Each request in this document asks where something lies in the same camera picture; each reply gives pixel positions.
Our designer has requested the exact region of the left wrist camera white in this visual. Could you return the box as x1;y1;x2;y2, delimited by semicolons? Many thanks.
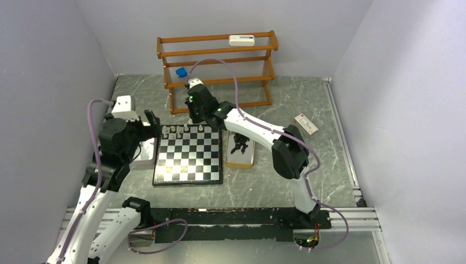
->
111;95;140;122

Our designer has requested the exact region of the pink metal tin tray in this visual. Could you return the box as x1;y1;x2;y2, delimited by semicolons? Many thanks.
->
130;137;158;169

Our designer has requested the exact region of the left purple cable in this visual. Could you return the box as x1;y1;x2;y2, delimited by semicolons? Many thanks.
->
54;99;188;264

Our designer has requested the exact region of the gold metal tin tray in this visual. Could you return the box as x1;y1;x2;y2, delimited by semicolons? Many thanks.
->
225;131;256;169

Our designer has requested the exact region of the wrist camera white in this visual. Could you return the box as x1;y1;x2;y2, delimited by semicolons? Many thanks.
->
185;78;204;89
111;95;140;122

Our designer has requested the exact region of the wooden two-tier shelf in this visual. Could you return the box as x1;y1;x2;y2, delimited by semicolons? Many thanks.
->
156;30;279;114

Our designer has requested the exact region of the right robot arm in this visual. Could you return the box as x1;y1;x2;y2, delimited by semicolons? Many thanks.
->
185;84;320;228

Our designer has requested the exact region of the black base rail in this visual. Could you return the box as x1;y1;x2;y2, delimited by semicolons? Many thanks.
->
134;207;332;243

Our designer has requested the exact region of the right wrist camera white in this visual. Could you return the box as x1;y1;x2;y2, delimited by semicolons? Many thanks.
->
185;78;204;89

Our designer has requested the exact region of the aluminium frame rail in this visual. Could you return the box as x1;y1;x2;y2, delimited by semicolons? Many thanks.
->
49;185;392;264

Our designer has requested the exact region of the black white chess board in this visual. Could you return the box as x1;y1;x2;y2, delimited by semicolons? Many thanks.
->
152;124;223;186

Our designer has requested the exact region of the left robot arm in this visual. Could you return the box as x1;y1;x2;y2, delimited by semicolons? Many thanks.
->
46;109;162;263

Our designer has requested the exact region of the black chess pieces pile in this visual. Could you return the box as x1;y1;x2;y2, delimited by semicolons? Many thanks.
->
230;133;250;155

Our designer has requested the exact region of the blue block on shelf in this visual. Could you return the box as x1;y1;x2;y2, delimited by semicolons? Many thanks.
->
175;67;188;78

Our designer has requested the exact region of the white box on shelf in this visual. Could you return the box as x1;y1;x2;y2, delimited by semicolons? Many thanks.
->
228;35;256;47

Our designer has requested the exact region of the small red white card box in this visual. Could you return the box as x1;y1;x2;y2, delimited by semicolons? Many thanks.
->
294;113;318;136

